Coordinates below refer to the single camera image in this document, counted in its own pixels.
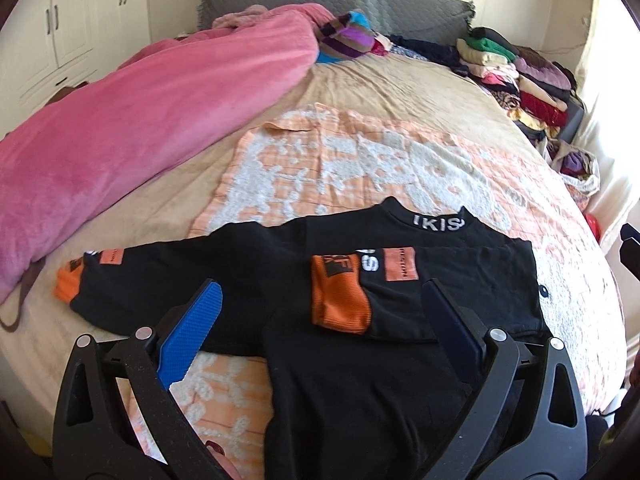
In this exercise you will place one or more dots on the pink fleece blanket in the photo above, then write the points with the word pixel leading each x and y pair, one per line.
pixel 125 125

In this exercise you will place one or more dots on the white bag of clothes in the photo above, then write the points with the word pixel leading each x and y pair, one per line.
pixel 575 165

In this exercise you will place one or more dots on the white wardrobe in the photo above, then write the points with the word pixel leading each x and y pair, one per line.
pixel 70 25

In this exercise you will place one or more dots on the pile of folded clothes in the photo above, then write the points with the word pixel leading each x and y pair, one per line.
pixel 520 80

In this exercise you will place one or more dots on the red object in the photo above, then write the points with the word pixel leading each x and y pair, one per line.
pixel 593 225

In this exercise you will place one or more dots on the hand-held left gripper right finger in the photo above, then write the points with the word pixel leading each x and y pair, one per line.
pixel 452 332

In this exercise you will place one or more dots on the orange and white patterned blanket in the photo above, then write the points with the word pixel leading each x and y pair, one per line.
pixel 350 165

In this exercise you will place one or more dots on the dark floral cloth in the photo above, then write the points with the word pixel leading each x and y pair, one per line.
pixel 425 50

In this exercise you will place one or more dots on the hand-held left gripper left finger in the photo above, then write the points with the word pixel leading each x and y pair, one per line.
pixel 192 330

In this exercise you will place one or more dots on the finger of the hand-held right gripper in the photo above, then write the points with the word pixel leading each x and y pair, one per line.
pixel 632 247

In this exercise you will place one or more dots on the colourful striped garment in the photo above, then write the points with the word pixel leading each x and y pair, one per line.
pixel 347 35

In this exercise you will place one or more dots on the black shirt with orange cuffs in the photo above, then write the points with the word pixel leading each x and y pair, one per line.
pixel 350 390

